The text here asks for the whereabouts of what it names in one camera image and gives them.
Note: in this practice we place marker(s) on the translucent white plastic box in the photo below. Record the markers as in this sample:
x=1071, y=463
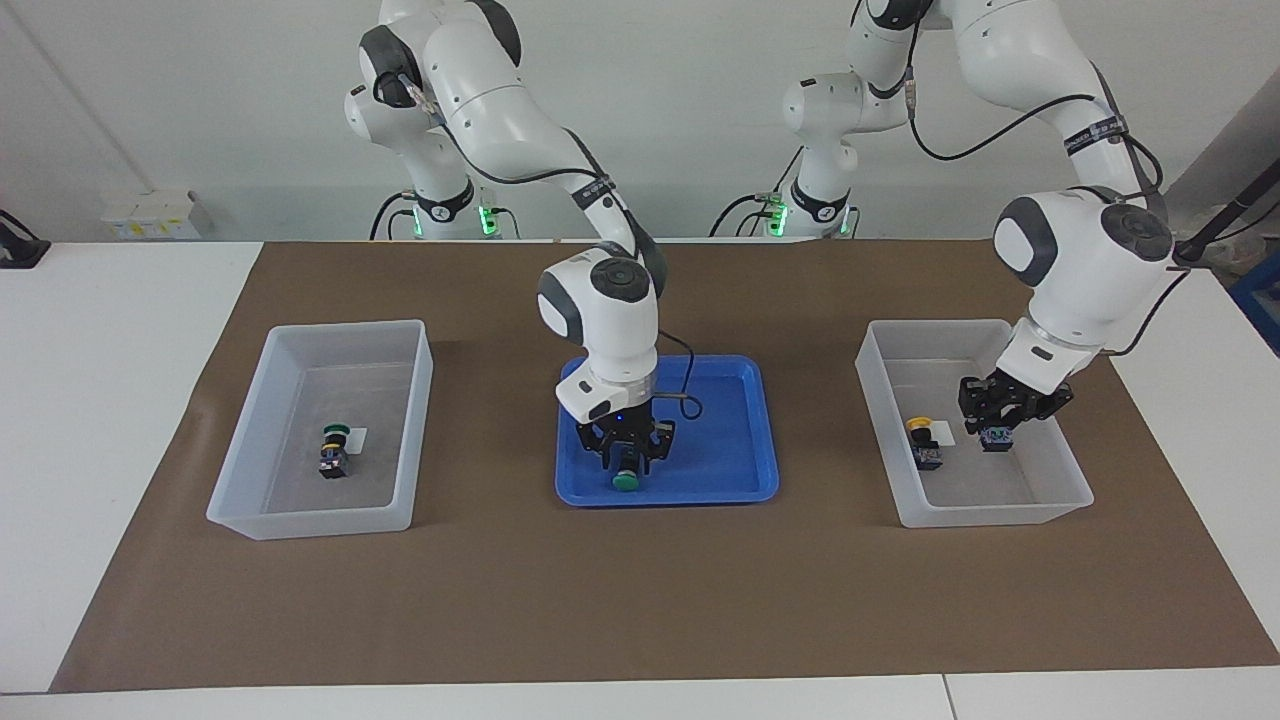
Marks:
x=250, y=505
x=1000, y=510

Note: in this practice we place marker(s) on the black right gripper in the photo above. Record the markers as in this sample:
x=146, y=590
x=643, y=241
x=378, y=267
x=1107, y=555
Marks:
x=625, y=432

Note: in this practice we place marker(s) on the white power strip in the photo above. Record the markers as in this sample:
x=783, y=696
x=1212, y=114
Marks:
x=150, y=215

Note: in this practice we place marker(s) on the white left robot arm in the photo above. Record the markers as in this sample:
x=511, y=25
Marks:
x=1080, y=250

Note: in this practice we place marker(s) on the brown paper table mat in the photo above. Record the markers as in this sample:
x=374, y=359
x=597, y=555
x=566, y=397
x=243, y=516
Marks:
x=640, y=600

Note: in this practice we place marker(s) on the white paper label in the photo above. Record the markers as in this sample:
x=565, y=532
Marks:
x=358, y=440
x=943, y=433

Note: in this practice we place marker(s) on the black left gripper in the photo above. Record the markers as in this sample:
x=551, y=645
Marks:
x=1015, y=392

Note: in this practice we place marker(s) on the black tripod pole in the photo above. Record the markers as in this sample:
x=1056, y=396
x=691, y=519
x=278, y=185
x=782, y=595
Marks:
x=1225, y=215

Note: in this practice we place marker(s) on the blue plastic tray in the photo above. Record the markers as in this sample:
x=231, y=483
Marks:
x=720, y=440

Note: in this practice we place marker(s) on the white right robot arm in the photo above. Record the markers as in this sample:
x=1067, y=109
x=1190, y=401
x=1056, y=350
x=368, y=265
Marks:
x=600, y=320

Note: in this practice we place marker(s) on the black desk stand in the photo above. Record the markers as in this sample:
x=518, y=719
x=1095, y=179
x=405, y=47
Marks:
x=25, y=252

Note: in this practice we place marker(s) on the green push button switch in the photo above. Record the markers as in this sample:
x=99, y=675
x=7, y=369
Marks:
x=333, y=455
x=627, y=483

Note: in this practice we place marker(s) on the blue crate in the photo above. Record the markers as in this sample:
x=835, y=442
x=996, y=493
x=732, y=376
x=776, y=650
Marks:
x=1262, y=300

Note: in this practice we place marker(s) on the yellow push button switch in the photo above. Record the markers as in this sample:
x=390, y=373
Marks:
x=925, y=455
x=996, y=438

